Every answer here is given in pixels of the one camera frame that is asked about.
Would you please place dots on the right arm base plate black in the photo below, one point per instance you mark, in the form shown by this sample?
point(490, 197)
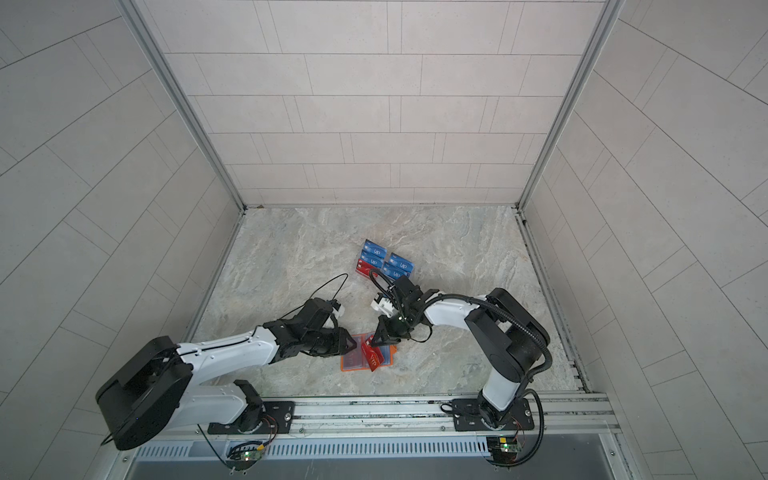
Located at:
point(477, 414)

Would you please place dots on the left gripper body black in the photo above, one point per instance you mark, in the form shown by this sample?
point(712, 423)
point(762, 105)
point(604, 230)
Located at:
point(325, 343)

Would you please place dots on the orange card holder wallet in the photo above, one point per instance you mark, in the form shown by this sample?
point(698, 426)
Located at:
point(387, 351)

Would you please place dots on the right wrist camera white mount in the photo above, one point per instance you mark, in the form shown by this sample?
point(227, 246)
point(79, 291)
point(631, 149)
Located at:
point(384, 306)

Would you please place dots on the aluminium mounting rail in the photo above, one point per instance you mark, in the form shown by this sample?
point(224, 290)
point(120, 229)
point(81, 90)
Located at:
point(553, 412)

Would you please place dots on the circuit board with wires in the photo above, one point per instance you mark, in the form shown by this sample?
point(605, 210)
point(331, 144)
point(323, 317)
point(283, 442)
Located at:
point(243, 456)
point(503, 451)

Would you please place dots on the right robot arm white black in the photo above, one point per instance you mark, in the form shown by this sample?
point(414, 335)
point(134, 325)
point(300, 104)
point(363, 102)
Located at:
point(513, 341)

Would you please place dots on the clear acrylic card display stand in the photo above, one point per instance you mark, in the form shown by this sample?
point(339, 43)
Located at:
point(379, 274)

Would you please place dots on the red VIP card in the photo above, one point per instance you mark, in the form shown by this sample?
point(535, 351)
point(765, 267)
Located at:
point(353, 360)
point(364, 268)
point(372, 354)

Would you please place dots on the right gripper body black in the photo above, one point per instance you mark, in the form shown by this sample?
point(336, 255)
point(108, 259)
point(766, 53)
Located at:
point(397, 327)

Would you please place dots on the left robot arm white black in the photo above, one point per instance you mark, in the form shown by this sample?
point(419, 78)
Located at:
point(166, 385)

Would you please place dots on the right circuit board with wires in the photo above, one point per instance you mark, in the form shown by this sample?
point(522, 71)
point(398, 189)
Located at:
point(503, 451)

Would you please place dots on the blue card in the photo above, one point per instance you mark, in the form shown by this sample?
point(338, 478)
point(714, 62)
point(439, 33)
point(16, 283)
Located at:
point(374, 249)
point(400, 262)
point(393, 272)
point(371, 259)

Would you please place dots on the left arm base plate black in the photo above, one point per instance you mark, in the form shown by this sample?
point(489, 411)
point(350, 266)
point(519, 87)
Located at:
point(272, 417)

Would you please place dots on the left circuit board with wires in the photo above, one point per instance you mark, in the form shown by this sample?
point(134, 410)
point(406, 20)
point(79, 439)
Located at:
point(243, 456)

